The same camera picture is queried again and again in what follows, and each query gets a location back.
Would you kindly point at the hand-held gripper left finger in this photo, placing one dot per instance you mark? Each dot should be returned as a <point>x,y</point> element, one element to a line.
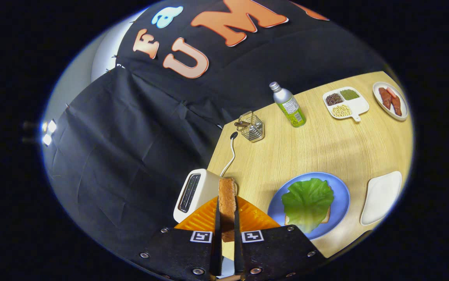
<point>217,249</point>

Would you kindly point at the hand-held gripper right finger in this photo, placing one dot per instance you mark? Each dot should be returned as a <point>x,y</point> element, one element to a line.
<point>237,249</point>

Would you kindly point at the toasted bread slice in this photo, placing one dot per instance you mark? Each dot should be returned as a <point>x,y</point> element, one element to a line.
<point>227,203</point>

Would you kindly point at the green lettuce leaf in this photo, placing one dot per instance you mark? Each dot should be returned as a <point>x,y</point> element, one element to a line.
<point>306,203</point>

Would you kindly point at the white toaster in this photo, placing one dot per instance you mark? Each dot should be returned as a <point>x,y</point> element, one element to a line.
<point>206,187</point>

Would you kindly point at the white bread slice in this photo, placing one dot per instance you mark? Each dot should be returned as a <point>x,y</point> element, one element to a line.
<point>326,216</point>

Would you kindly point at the blue round plate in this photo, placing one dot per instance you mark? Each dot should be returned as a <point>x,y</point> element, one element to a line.
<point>341,195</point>

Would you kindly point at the brown wooden stick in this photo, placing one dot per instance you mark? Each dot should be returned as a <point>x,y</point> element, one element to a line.
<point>244,125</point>
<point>240,123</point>

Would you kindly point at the black backdrop cloth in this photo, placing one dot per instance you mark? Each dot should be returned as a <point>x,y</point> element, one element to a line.
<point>130,156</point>

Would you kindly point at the white square plate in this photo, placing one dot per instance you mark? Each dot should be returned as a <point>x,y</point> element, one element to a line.
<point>380,199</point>

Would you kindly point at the green and silver bottle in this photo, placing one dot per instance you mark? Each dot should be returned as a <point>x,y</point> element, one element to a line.
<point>288,105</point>

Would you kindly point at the pile of yellow soybeans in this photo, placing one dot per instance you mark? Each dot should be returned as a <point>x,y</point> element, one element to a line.
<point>341,111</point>

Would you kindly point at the pile of dark red beans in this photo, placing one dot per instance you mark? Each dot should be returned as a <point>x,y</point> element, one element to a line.
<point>334,99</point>

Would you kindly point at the white divided dish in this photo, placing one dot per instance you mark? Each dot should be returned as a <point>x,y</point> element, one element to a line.
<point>359,105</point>

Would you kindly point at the pile of green beans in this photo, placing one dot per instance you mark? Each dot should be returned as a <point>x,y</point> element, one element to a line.
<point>349,94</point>

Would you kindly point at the bright studio lamp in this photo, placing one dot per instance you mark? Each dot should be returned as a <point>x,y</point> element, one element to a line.
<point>49,132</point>

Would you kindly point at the brown meat piece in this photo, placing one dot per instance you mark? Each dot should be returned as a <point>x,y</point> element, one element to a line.
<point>385,98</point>
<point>396,106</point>

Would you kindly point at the white round plate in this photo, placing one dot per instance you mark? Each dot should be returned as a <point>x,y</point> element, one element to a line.
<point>403,109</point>

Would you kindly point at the pink sausage slice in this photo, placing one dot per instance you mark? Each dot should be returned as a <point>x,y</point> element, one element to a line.
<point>391,92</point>

